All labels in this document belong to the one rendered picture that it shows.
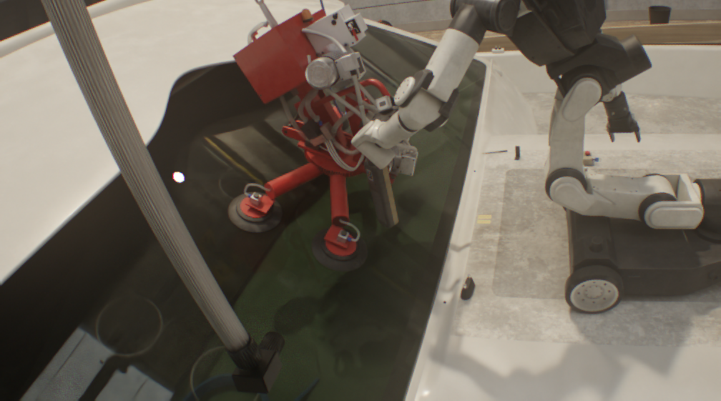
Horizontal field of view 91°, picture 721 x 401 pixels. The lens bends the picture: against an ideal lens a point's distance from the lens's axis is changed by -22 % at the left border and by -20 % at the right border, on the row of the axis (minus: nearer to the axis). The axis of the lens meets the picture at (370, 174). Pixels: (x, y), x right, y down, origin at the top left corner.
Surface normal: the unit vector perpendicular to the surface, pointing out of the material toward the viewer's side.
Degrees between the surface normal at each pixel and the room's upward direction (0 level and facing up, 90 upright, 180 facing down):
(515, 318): 0
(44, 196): 20
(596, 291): 90
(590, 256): 0
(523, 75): 90
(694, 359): 3
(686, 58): 90
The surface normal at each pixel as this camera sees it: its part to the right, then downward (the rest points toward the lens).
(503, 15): 0.61, 0.40
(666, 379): -0.25, -0.73
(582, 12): 0.63, 0.10
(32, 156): 0.13, -0.76
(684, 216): -0.30, 0.55
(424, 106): 0.12, 0.40
